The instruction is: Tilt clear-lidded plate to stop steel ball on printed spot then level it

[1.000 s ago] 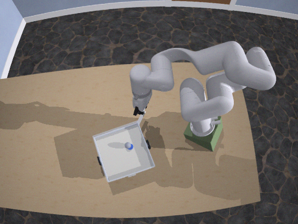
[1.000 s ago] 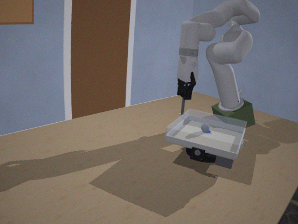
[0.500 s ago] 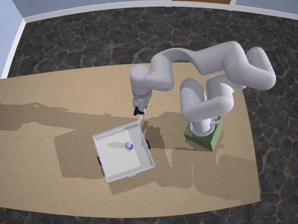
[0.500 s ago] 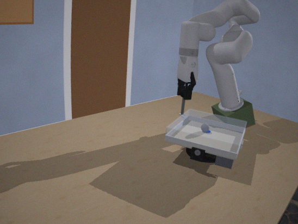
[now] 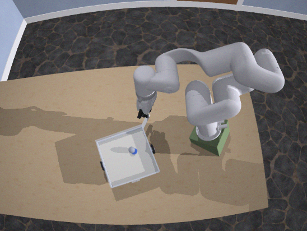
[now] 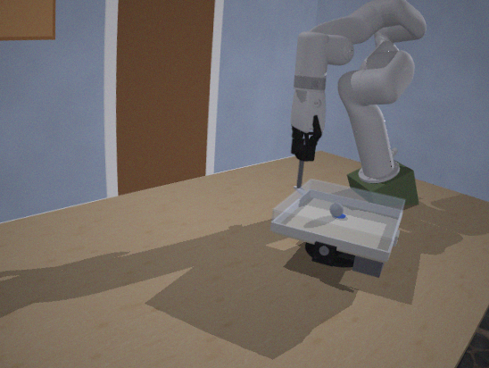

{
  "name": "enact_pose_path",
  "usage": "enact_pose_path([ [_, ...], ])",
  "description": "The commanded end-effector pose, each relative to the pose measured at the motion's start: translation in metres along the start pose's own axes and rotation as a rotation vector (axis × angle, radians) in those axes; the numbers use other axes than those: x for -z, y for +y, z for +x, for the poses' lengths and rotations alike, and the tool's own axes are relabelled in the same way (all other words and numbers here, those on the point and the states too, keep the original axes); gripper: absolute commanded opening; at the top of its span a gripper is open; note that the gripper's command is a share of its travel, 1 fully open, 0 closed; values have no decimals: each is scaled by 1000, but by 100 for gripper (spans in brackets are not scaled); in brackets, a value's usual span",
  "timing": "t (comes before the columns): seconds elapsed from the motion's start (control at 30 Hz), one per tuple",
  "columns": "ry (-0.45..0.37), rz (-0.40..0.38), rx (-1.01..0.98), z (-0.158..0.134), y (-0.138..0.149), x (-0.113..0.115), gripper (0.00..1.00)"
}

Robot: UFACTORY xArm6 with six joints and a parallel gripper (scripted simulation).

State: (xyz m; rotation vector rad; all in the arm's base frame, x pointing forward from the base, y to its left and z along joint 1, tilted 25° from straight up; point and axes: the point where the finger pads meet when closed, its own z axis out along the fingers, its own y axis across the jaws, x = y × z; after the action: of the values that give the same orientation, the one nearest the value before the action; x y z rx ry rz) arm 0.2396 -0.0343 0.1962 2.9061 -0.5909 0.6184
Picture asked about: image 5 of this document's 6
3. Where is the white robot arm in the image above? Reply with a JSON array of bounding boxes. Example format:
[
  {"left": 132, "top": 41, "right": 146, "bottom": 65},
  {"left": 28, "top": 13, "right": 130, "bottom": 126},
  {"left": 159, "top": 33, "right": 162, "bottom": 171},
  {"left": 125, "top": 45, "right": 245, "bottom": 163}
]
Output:
[{"left": 133, "top": 42, "right": 285, "bottom": 141}]

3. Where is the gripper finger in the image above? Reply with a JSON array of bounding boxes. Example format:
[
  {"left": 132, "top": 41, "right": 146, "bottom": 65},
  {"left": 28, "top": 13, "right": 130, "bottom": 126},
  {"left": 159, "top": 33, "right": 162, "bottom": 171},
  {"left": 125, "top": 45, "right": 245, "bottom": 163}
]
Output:
[{"left": 137, "top": 109, "right": 147, "bottom": 119}]

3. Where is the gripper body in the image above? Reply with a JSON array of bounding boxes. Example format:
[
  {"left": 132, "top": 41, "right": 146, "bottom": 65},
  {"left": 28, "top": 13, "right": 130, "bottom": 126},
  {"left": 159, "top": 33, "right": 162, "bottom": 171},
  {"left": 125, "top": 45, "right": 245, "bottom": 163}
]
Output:
[{"left": 137, "top": 91, "right": 157, "bottom": 115}]

